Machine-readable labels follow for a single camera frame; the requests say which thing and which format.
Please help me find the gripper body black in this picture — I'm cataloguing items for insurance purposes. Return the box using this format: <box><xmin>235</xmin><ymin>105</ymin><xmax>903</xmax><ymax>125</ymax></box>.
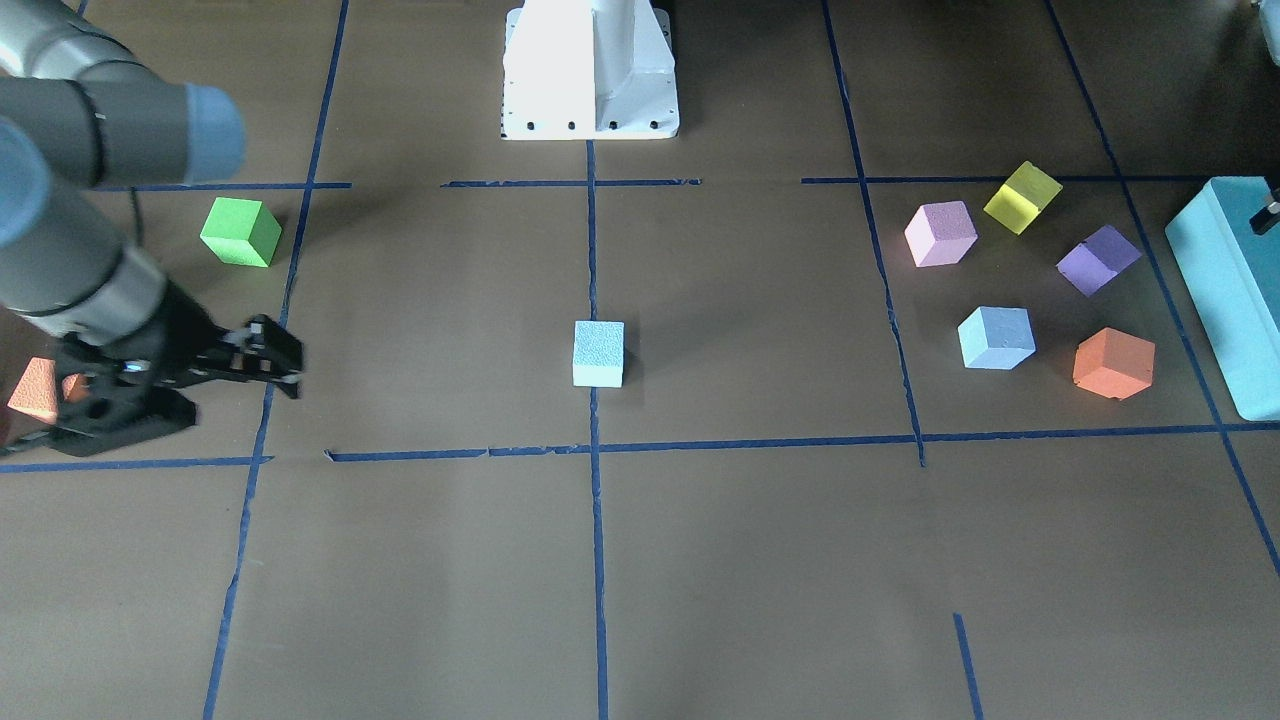
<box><xmin>56</xmin><ymin>281</ymin><xmax>241</xmax><ymax>401</ymax></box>

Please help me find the light blue block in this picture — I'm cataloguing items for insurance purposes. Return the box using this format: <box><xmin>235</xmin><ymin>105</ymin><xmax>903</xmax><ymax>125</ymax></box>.
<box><xmin>571</xmin><ymin>320</ymin><xmax>625</xmax><ymax>388</ymax></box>
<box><xmin>957</xmin><ymin>306</ymin><xmax>1037</xmax><ymax>370</ymax></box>

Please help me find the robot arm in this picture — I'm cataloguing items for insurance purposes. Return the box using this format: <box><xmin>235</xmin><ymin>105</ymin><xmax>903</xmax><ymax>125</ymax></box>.
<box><xmin>3</xmin><ymin>1</ymin><xmax>305</xmax><ymax>397</ymax></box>

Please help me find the teal bin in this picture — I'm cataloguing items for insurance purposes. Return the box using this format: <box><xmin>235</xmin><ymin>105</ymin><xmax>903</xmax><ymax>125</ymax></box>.
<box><xmin>1165</xmin><ymin>176</ymin><xmax>1279</xmax><ymax>421</ymax></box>

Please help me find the green block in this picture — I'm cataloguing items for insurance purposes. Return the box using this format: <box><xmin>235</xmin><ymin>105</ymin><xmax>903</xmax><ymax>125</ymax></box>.
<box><xmin>198</xmin><ymin>197</ymin><xmax>282</xmax><ymax>268</ymax></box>

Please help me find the orange block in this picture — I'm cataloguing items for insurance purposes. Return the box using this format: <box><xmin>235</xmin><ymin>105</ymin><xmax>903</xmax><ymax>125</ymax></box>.
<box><xmin>1071</xmin><ymin>327</ymin><xmax>1156</xmax><ymax>400</ymax></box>
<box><xmin>6</xmin><ymin>357</ymin><xmax>90</xmax><ymax>425</ymax></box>

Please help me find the purple block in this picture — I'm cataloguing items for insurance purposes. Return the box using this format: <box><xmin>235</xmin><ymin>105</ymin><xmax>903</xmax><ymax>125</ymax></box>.
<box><xmin>1056</xmin><ymin>225</ymin><xmax>1142</xmax><ymax>297</ymax></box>

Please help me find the yellow block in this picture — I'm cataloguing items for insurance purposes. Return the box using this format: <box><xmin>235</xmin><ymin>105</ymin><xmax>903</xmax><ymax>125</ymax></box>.
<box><xmin>983</xmin><ymin>161</ymin><xmax>1062</xmax><ymax>234</ymax></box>

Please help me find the pink block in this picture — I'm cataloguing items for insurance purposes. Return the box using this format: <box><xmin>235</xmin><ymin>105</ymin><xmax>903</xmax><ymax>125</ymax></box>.
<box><xmin>904</xmin><ymin>200</ymin><xmax>979</xmax><ymax>268</ymax></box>

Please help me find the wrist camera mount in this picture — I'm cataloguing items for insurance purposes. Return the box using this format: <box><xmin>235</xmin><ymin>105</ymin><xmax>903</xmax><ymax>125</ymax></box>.
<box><xmin>47</xmin><ymin>375</ymin><xmax>198</xmax><ymax>457</ymax></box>

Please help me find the white pedestal column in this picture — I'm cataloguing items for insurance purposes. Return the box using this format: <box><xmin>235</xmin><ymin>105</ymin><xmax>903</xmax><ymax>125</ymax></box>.
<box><xmin>500</xmin><ymin>1</ymin><xmax>681</xmax><ymax>141</ymax></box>

